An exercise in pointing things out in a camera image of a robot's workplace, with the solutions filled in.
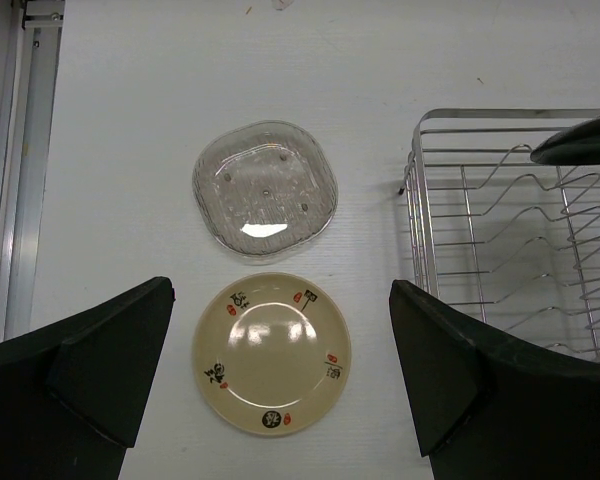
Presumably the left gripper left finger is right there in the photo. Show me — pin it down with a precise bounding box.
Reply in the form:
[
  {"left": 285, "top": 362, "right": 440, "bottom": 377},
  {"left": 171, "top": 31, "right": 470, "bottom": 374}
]
[{"left": 0, "top": 277, "right": 175, "bottom": 479}]

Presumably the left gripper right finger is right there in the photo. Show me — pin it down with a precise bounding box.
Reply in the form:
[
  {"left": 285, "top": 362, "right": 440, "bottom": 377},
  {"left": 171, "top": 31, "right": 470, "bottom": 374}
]
[{"left": 389, "top": 280, "right": 600, "bottom": 479}]

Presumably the cream patterned round plate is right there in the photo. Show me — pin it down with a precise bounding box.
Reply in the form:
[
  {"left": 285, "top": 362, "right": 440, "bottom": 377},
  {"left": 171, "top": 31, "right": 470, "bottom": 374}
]
[{"left": 193, "top": 272, "right": 352, "bottom": 437}]

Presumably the black round plate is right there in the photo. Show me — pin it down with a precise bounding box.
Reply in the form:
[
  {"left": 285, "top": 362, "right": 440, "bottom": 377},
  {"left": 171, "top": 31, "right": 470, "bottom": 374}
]
[{"left": 530, "top": 116, "right": 600, "bottom": 166}]

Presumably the clear glass plate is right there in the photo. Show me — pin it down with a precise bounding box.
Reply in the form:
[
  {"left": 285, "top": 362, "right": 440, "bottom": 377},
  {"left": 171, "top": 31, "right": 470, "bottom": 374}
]
[{"left": 192, "top": 120, "right": 338, "bottom": 259}]

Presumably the chrome wire dish rack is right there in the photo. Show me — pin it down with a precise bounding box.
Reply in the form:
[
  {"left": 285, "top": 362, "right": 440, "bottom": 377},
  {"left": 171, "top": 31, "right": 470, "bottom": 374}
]
[{"left": 395, "top": 108, "right": 600, "bottom": 363}]

